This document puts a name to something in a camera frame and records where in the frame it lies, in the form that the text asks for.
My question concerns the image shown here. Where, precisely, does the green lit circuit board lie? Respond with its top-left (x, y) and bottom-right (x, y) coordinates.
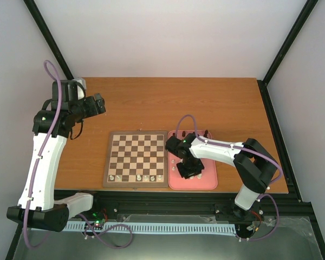
top-left (92, 209), bottom-right (108, 226)

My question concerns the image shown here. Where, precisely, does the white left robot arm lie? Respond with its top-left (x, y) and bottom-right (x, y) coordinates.
top-left (6, 79), bottom-right (106, 232)

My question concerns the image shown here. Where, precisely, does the pink piece tray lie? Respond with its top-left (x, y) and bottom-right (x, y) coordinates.
top-left (167, 130), bottom-right (219, 190)

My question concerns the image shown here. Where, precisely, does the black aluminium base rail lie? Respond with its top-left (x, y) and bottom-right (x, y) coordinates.
top-left (47, 191), bottom-right (314, 225)

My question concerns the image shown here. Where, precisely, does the black frame post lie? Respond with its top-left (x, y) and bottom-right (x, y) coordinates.
top-left (262, 0), bottom-right (320, 85)
top-left (23, 0), bottom-right (74, 80)

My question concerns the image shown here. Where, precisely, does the light blue cable duct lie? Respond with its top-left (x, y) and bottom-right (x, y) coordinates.
top-left (63, 219), bottom-right (238, 236)

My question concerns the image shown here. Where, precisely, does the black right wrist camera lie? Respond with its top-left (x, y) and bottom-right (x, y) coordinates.
top-left (165, 135), bottom-right (181, 157)

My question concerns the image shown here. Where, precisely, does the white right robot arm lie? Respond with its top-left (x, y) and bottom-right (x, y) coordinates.
top-left (165, 132), bottom-right (283, 211)

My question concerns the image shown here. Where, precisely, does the left black frame post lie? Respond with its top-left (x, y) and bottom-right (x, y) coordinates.
top-left (23, 0), bottom-right (74, 80)

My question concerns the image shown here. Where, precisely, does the right black frame post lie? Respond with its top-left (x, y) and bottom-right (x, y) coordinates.
top-left (262, 0), bottom-right (320, 85)

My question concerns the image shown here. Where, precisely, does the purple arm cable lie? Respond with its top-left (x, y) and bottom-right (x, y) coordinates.
top-left (23, 60), bottom-right (62, 249)
top-left (176, 114), bottom-right (284, 217)

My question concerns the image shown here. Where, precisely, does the wooden chessboard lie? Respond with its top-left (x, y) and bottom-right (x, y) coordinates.
top-left (103, 131), bottom-right (168, 189)

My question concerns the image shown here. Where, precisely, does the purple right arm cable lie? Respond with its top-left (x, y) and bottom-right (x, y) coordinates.
top-left (176, 114), bottom-right (284, 217)

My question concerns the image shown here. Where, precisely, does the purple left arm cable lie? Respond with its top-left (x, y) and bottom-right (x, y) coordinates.
top-left (23, 60), bottom-right (62, 249)

